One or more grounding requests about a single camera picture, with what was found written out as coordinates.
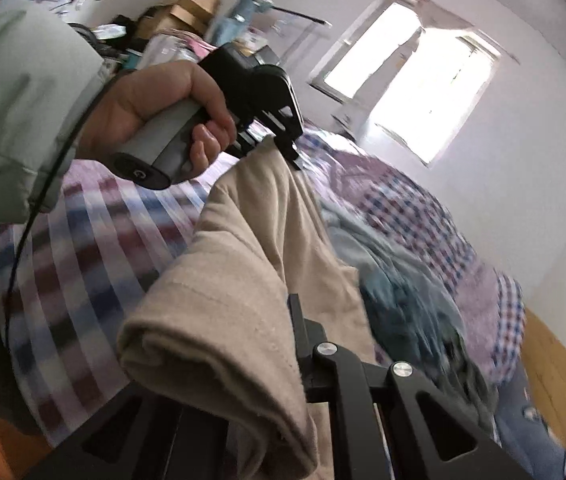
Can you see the window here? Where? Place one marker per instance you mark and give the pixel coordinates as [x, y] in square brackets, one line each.
[413, 75]

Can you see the open cardboard boxes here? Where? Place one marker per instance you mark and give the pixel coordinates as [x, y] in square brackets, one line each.
[188, 5]

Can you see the clear laundry basket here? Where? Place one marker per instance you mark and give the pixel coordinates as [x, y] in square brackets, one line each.
[173, 47]

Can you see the light blue garment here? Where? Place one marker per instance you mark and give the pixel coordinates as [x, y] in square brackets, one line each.
[358, 250]

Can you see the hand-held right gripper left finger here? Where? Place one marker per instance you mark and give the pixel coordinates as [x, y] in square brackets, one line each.
[138, 440]

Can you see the checked bed sheet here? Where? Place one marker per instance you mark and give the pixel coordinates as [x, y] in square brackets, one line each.
[88, 260]

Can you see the wooden headboard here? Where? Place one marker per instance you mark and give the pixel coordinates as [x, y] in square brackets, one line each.
[563, 375]

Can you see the teal garment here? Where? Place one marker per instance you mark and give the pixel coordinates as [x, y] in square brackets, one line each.
[413, 330]

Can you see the floor lamp pole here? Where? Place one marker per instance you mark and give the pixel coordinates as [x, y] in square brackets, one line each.
[293, 10]

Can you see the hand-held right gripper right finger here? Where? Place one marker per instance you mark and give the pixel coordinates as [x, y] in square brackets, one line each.
[313, 360]

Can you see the checked quilt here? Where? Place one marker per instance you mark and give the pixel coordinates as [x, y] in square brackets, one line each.
[413, 200]

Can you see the beige garment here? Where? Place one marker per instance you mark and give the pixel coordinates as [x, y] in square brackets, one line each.
[263, 270]

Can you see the person's left hand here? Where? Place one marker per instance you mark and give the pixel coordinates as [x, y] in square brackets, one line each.
[148, 95]

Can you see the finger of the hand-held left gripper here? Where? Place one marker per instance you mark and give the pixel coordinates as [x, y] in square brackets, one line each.
[290, 152]

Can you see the blue printed pillow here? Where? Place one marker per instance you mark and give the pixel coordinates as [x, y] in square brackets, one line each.
[528, 430]

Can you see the plush shark toy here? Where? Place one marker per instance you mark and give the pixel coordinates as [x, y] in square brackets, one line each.
[243, 15]

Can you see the person's left forearm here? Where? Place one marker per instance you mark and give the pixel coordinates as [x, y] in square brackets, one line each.
[23, 110]

